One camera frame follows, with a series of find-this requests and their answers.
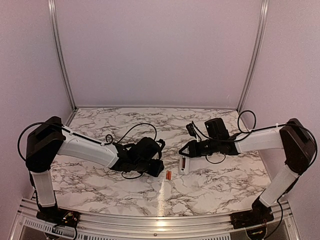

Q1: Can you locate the aluminium frame post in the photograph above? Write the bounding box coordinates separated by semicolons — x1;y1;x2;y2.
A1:
236;0;270;112
48;0;77;112

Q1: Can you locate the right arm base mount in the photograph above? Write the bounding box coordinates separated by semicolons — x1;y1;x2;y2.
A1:
230;198;274;229

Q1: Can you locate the right aluminium frame post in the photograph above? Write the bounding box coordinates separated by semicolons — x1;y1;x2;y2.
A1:
236;0;270;112

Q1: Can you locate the left aluminium frame post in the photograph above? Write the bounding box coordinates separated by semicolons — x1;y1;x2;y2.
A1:
48;0;77;112

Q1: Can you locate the white remote control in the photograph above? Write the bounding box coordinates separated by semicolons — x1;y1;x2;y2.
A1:
178;155;190;175

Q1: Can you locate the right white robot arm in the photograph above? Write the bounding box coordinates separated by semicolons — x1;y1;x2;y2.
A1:
178;118;318;224

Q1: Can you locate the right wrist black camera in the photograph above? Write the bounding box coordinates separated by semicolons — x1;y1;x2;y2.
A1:
185;121;202;142

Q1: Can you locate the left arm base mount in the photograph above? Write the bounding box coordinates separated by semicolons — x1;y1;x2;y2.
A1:
36;198;80;228

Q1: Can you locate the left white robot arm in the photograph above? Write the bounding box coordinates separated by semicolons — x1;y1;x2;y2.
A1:
24;116;165;223

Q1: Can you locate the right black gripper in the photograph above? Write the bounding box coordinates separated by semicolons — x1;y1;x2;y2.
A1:
179;137;220;158

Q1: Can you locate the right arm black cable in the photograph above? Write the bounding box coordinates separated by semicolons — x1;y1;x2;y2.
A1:
191;110;318;166

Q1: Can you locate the front aluminium rail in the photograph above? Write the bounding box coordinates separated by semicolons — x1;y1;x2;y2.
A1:
9;199;301;240

